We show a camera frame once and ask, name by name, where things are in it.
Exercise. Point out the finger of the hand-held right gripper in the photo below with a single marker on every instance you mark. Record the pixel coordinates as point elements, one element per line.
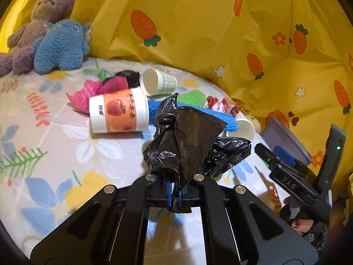
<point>284,156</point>
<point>263,151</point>

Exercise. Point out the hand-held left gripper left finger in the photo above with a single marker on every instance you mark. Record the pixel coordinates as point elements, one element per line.
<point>167,197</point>

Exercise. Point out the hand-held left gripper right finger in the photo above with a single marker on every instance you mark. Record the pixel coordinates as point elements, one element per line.
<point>180,199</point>

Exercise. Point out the grey plastic bin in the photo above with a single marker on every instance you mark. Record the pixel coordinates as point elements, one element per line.
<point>284,136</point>

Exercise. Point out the black plastic bag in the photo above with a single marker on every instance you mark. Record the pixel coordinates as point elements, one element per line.
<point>187,132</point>

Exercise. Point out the person's right hand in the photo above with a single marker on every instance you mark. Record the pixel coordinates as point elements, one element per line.
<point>302,224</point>

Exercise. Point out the small white paper cup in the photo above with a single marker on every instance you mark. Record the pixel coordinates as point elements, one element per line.
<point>244,128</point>

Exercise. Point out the blue knitted cloth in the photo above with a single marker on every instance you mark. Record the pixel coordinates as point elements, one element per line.
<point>222,119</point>

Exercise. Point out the red white candy wrapper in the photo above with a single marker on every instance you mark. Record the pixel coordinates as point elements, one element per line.
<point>220,105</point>

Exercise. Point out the green knitted cloth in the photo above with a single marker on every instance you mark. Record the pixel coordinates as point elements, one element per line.
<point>193,98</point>

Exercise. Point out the orange label paper cup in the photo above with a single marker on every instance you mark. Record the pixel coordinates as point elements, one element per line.
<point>118,113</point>

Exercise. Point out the black crumpled item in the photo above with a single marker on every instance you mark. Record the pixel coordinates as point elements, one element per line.
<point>129,77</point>

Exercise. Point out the floral bed sheet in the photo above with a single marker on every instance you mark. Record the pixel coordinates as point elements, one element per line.
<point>49,149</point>

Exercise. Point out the pink plastic bag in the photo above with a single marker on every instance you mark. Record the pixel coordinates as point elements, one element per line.
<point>85,93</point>

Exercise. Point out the yellow carrot print curtain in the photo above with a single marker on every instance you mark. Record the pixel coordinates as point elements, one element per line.
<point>209,27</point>

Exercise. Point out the blue plush toy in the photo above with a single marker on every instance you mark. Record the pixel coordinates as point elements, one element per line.
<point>62,47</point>

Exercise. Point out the purple plush bear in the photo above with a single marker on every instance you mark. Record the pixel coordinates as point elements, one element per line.
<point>47,8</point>

